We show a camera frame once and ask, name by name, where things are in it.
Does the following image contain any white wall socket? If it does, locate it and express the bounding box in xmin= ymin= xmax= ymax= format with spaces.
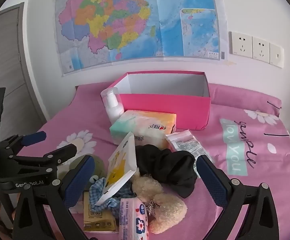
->
xmin=252 ymin=36 xmax=271 ymax=62
xmin=229 ymin=31 xmax=253 ymax=55

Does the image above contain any small yellow carton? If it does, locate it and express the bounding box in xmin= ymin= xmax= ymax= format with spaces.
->
xmin=82 ymin=191 xmax=118 ymax=233

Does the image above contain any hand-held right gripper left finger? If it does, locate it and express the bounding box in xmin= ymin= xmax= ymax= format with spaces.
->
xmin=11 ymin=154 xmax=96 ymax=240

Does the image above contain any olive green round pad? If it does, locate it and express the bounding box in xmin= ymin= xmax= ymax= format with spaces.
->
xmin=56 ymin=154 xmax=105 ymax=180

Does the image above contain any pink floral bedsheet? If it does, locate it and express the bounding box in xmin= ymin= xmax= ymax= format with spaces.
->
xmin=17 ymin=82 xmax=290 ymax=240

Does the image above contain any black fabric scrunchie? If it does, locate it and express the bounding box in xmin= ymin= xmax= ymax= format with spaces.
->
xmin=135 ymin=144 xmax=202 ymax=198

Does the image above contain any spouted food pouch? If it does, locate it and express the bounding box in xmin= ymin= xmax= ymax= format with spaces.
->
xmin=95 ymin=132 xmax=138 ymax=207

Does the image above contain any beige plush toy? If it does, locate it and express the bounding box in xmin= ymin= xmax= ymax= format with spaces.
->
xmin=131 ymin=169 xmax=188 ymax=235

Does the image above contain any colourful wall map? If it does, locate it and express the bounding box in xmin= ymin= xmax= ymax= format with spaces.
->
xmin=54 ymin=0 xmax=227 ymax=77

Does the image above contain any blue gingham scrunchie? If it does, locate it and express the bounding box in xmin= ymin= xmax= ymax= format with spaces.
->
xmin=89 ymin=176 xmax=135 ymax=217

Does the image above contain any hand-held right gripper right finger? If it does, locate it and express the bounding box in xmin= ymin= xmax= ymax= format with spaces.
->
xmin=196 ymin=154 xmax=280 ymax=240

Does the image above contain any white spray bottle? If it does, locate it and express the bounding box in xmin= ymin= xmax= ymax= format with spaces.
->
xmin=100 ymin=88 xmax=125 ymax=125

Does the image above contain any pink floral tissue packet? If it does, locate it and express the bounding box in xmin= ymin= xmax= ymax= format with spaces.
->
xmin=119 ymin=197 xmax=150 ymax=240

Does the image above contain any white wall switch plate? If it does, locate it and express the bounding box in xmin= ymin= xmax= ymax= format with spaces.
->
xmin=269 ymin=42 xmax=284 ymax=68

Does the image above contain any clear plastic packet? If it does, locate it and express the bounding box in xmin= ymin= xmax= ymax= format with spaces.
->
xmin=165 ymin=129 xmax=214 ymax=164

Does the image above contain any pastel soft tissue pack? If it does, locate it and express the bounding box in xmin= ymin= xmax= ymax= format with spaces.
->
xmin=109 ymin=110 xmax=177 ymax=150

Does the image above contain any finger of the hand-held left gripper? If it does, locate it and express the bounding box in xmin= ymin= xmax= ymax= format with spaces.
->
xmin=9 ymin=144 xmax=78 ymax=174
xmin=0 ymin=131 xmax=47 ymax=155

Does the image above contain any grey wooden door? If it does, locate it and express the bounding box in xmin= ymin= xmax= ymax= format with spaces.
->
xmin=0 ymin=2 xmax=51 ymax=140

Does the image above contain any pink cardboard box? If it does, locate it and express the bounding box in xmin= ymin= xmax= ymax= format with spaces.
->
xmin=109 ymin=71 xmax=212 ymax=131

